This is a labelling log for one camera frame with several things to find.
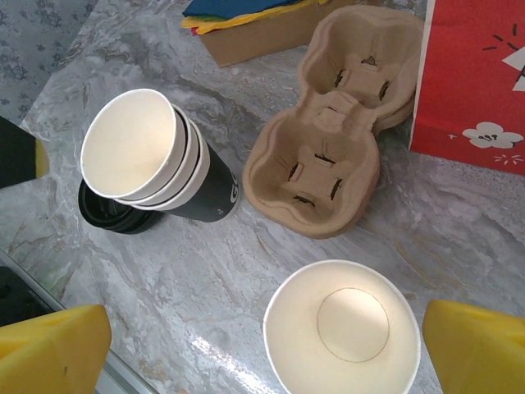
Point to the brown pulp cup carrier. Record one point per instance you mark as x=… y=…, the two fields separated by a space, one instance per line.
x=361 y=219
x=328 y=135

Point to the black plastic cup lid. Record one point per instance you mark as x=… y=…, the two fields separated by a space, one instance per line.
x=102 y=217

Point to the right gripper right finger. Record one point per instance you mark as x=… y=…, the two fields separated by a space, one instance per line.
x=480 y=353

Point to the red festive paper bag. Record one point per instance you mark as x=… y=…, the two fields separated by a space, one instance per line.
x=459 y=82

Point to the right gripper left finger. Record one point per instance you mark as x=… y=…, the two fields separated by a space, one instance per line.
x=49 y=353

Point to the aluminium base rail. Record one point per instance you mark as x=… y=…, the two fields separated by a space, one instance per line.
x=117 y=375

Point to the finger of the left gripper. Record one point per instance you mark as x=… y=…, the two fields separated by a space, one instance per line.
x=18 y=156

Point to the red paper napkin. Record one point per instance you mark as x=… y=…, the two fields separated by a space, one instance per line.
x=195 y=33

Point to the black paper coffee cup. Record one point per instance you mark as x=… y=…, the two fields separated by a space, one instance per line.
x=348 y=328
x=127 y=143
x=221 y=180
x=181 y=172

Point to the yellow paper napkin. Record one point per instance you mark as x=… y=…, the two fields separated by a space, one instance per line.
x=229 y=22

